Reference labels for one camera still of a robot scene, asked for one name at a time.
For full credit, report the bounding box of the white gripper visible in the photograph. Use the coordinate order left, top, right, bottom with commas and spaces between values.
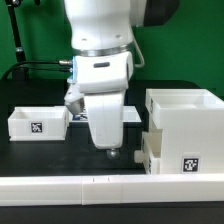
64, 51, 133, 159

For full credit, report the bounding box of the white drawer cabinet frame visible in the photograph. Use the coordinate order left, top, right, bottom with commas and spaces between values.
145, 89, 224, 174

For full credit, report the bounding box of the white front drawer box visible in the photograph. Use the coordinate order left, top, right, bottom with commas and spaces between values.
134, 132, 162, 175

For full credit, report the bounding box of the white drawer box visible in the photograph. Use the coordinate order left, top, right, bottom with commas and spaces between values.
134, 132, 162, 175
8, 106, 69, 141

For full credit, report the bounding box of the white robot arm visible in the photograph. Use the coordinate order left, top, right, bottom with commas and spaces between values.
64, 0, 180, 153

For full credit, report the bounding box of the white rear drawer box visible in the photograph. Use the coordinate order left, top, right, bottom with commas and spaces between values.
8, 106, 69, 141

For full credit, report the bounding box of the white marker base plate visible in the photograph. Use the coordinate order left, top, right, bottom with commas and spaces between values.
68, 106, 141, 123

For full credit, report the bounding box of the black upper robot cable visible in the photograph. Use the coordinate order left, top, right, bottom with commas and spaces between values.
1, 59, 74, 80

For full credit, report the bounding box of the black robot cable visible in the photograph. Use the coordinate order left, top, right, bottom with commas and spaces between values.
19, 66, 74, 74
1, 59, 74, 80

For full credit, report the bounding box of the white front fence rail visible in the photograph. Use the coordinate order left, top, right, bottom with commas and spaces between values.
0, 174, 224, 206

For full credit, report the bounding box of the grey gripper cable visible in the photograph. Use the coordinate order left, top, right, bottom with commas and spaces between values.
132, 36, 146, 69

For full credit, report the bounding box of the black camera stand pole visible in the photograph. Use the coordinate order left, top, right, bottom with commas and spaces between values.
5, 0, 29, 81

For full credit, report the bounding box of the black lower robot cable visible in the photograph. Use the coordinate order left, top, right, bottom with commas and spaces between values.
19, 66, 74, 74

